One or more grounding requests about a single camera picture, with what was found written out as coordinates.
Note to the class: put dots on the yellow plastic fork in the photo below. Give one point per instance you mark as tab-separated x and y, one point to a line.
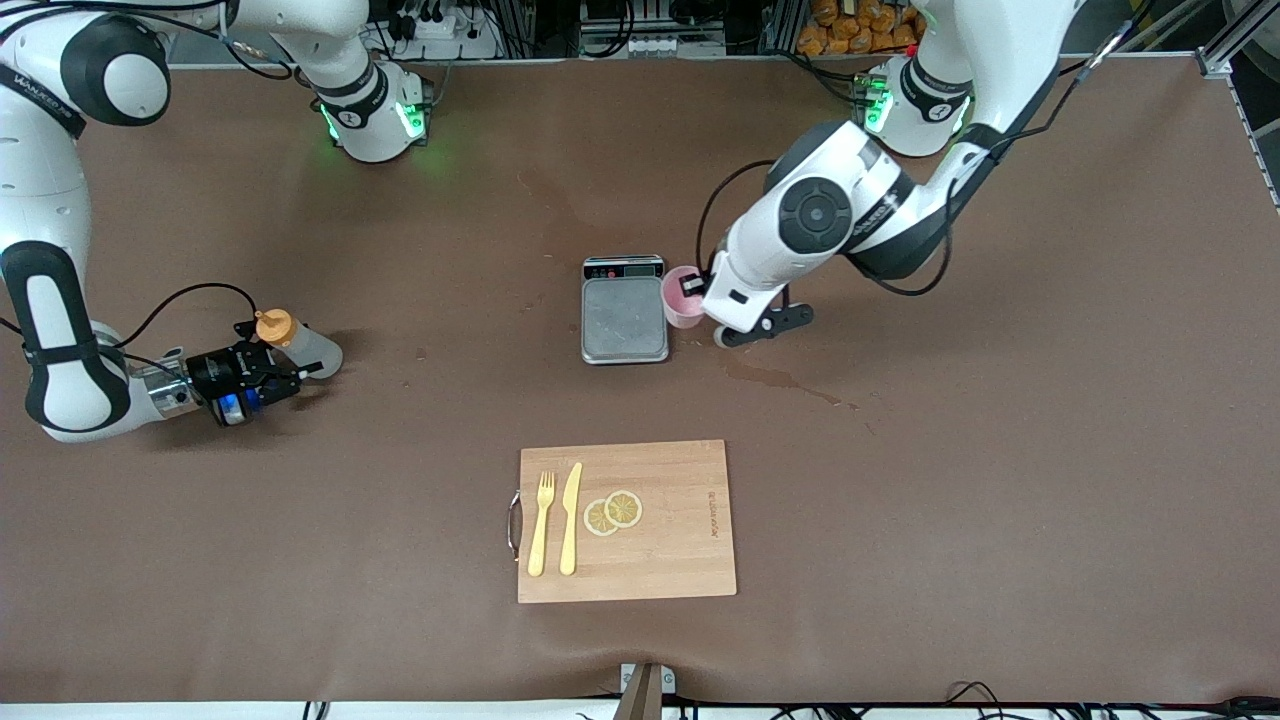
540	540

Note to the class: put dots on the sauce bottle with orange cap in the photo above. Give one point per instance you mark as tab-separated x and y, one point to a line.
315	350

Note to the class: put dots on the white power strip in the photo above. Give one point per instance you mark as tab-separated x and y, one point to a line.
440	25

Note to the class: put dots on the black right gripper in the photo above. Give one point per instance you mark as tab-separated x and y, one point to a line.
213	372

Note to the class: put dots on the pink cup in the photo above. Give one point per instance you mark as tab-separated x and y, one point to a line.
682	315

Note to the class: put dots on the yellow plastic knife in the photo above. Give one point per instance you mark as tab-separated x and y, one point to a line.
570	530

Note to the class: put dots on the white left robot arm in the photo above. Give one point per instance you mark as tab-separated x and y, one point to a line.
820	210

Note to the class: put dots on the steel kitchen scale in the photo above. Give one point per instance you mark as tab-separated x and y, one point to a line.
625	330

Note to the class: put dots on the orange snack pile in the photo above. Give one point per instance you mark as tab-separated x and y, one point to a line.
850	30

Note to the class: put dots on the aluminium frame profile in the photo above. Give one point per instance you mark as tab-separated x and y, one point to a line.
1240	35

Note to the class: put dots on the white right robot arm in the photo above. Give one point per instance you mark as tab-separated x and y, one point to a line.
40	200

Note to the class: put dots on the wooden cutting board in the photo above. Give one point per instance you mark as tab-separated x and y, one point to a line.
680	560

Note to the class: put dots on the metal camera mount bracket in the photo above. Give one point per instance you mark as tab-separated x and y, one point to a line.
645	695

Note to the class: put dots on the lemon slice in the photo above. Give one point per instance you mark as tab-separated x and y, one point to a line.
595	520
627	507

